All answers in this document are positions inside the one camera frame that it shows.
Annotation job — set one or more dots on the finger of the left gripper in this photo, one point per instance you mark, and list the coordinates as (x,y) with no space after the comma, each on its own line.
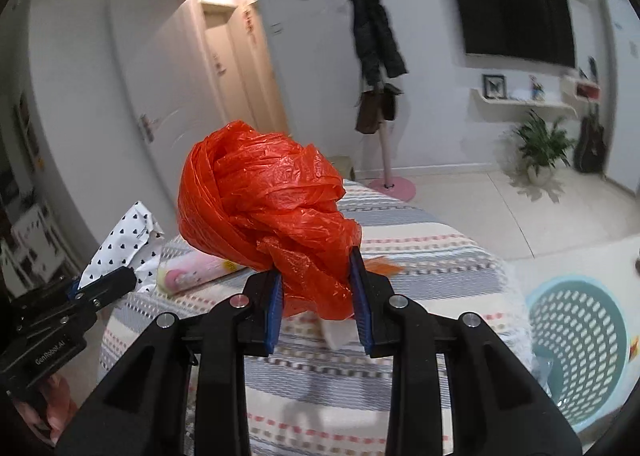
(104,290)

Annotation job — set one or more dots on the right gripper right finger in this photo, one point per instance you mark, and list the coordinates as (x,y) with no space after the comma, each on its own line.
(497,406)

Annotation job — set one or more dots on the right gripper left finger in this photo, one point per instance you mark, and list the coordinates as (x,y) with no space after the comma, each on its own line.
(139,407)

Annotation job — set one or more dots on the white heart-print paper wrapper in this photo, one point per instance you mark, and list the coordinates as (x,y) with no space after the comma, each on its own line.
(136,242)

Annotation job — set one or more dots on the red plastic bag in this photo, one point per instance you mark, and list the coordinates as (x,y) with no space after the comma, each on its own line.
(265,202)

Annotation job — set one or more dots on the pink cartoon cylinder pack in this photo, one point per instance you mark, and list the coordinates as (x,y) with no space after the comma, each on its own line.
(191,270)

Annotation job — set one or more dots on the light blue laundry basket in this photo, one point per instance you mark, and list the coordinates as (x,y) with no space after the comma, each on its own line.
(579,328)

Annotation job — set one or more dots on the striped woven tablecloth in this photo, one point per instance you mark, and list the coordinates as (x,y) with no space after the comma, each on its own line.
(318,393)

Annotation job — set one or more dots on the orange snack wrapper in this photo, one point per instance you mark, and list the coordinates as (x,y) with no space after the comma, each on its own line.
(382,266)

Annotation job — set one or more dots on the pink coat rack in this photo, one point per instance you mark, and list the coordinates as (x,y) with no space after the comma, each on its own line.
(388,183)

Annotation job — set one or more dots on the white open door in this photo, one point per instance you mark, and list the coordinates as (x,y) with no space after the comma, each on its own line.
(163,55)

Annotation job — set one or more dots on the green potted plant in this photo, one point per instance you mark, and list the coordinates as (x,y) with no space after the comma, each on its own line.
(542,147)

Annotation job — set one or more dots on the black acoustic guitar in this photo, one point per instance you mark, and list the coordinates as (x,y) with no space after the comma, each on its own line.
(590,151)

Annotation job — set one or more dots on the brown hanging bag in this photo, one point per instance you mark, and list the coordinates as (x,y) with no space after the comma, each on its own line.
(369,112)

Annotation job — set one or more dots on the black hanging jacket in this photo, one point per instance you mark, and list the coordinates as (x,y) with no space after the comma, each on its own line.
(375,42)

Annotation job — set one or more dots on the black flat television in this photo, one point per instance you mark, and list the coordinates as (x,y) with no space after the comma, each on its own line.
(535,30)

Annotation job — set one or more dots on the white standing air conditioner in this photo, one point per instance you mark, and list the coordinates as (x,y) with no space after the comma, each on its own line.
(623,157)

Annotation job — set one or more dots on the lower white wall shelf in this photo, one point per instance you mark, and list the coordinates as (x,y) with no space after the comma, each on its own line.
(566,109)

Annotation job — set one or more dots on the butterfly picture frame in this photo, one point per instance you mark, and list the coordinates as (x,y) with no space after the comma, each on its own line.
(494,86)

